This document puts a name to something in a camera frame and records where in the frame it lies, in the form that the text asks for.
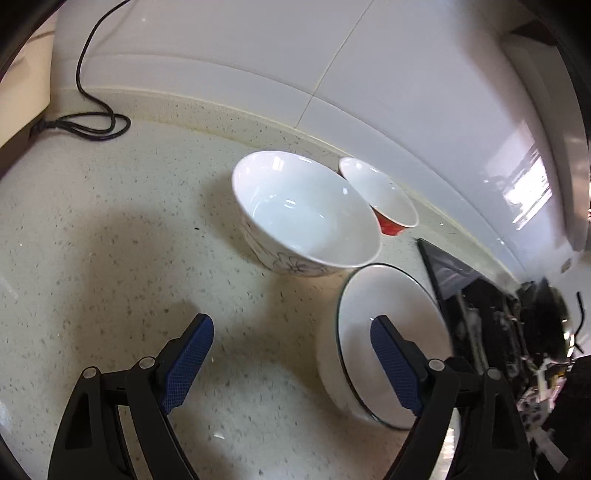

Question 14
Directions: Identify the dark wok with handle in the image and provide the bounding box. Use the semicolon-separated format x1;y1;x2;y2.
517;277;587;365

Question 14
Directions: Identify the black power cord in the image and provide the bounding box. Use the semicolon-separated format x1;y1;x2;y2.
30;0;132;142

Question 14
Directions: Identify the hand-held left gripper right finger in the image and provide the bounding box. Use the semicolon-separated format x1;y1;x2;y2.
370;315;532;480

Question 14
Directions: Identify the white bowl dark rim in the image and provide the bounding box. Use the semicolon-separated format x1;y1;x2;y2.
316;263;455;431

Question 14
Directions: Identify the cream rice cooker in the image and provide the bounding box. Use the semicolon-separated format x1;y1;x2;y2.
0;25;56;162

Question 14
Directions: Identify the large white floral bowl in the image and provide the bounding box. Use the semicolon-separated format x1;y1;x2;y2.
231;150;383;277

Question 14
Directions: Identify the range hood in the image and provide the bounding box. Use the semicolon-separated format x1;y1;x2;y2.
501;21;591;252

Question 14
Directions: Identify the red and white bowl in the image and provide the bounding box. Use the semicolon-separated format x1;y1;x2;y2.
339;157;420;236

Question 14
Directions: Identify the black glass stove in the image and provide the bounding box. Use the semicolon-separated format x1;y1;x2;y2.
417;237;522;370

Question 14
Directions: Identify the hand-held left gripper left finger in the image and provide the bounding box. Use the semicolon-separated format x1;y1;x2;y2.
47;313;215;480

